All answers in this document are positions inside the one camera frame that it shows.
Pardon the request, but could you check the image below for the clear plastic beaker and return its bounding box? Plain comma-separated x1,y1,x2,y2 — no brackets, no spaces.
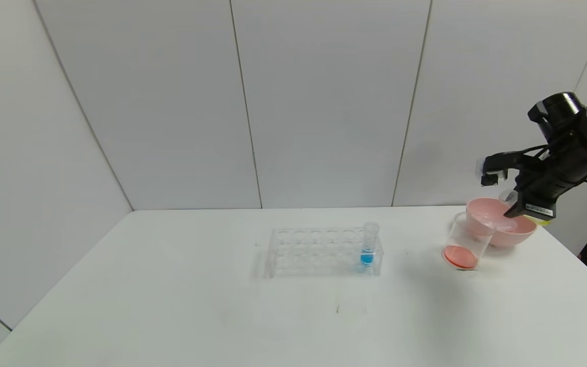
441,212,496,271

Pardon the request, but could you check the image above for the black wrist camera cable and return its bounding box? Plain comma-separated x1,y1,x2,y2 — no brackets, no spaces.
482,144,554,176

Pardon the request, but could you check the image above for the test tube with red pigment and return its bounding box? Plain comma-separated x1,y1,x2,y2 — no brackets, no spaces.
477,217,518,234

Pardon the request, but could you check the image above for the clear plastic test tube rack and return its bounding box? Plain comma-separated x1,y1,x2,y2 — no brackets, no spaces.
266,226,384,278

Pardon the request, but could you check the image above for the test tube with yellow pigment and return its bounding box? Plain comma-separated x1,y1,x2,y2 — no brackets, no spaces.
499,190,552,226

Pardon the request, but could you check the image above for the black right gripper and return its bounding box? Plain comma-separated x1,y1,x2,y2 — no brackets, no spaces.
503,154,587,221

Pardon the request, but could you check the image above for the test tube with blue pigment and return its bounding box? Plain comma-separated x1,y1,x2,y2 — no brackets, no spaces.
361,222,379,267

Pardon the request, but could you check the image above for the pink bowl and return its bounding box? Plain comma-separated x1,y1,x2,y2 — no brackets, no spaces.
465,198,538,248

